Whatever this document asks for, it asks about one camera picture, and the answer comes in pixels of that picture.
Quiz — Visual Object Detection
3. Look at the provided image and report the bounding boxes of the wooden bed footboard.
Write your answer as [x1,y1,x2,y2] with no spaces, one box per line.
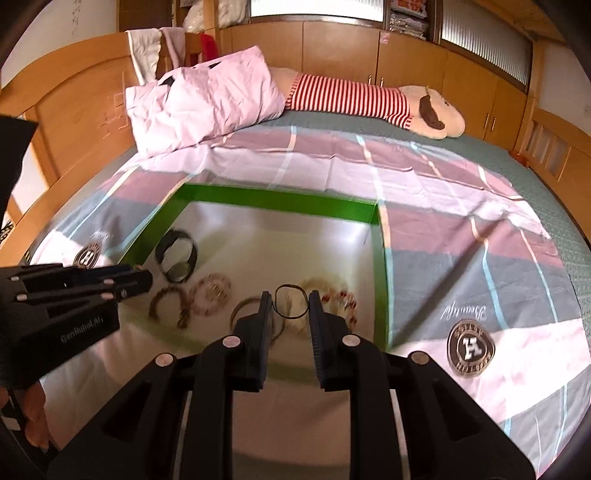
[515,96,591,238]

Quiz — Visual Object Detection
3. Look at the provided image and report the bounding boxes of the green cardboard box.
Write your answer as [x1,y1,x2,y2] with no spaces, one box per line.
[120,185,391,383]

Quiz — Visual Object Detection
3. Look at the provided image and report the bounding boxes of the white towel on headboard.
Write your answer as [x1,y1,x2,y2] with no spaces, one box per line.
[126,28,161,86]

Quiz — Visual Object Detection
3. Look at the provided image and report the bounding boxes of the pink pillow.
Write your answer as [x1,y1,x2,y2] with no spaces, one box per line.
[125,46,286,157]

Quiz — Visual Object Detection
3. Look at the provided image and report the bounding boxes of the thin metal bangle with charm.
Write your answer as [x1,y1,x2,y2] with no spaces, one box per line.
[229,296,286,344]

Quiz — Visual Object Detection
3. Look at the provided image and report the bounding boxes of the person's hand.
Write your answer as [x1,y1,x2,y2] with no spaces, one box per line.
[16,382,50,451]

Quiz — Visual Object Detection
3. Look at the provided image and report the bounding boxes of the pink bead bracelet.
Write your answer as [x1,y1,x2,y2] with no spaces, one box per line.
[188,273,233,318]

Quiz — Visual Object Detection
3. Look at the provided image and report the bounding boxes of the red bead bracelet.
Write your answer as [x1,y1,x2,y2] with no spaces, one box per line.
[322,289,360,326]

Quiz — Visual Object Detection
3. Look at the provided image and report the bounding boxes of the small gold chain jewelry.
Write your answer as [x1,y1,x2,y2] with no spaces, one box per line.
[206,284,228,302]

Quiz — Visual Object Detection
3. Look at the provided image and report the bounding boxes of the cream white wide bracelet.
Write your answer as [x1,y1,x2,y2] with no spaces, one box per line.
[280,276,357,333]

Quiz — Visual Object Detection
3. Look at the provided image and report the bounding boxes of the plaid duvet cover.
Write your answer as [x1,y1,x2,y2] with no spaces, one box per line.
[33,126,590,477]

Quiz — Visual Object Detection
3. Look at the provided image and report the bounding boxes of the wooden cabinet row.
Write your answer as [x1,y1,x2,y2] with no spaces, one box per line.
[218,21,527,150]

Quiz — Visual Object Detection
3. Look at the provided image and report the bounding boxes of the black wrist watch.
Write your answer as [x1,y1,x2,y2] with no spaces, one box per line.
[154,229,198,284]

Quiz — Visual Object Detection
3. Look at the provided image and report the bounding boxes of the striped plush toy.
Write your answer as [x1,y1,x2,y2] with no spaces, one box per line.
[270,68,466,140]

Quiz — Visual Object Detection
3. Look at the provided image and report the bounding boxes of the dark brown bead bracelet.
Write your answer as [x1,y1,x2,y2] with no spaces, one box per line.
[147,285,191,330]

